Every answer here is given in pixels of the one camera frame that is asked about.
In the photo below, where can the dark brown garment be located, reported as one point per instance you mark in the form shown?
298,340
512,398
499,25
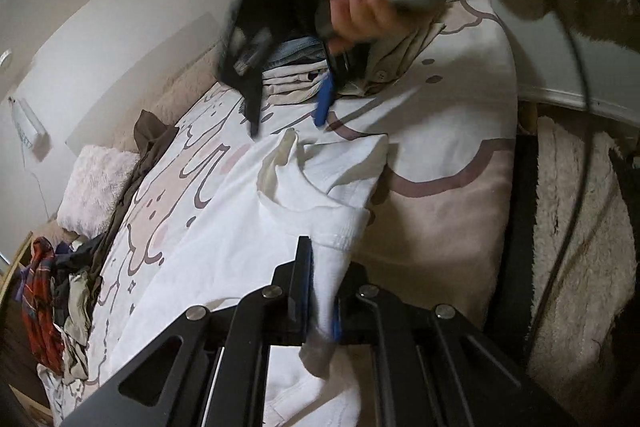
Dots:
152,138

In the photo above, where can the folded blue jeans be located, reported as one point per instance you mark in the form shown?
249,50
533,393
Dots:
297,51

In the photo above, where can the white t-shirt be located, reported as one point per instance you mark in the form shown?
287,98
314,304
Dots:
285,187

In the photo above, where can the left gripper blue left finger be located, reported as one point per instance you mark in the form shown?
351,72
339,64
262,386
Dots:
209,368

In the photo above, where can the folded beige trousers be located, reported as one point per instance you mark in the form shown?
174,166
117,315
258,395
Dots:
362,71

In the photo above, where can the red plaid shirt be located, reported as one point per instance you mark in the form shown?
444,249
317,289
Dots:
44,339

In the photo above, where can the white fluffy pillow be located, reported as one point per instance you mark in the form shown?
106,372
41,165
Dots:
99,177

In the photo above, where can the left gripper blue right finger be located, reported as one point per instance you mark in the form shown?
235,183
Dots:
431,367

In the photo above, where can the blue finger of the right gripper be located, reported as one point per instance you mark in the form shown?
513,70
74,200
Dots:
252,94
325,100

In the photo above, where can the olive khaki garment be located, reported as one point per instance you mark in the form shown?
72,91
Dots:
76,328

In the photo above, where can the black garment in pile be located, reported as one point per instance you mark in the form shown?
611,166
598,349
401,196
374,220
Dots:
89,257

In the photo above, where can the bear pattern bed blanket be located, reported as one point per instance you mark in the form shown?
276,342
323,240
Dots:
436,216

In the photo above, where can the beige rolled comforter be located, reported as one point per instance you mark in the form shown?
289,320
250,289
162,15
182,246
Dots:
178,95

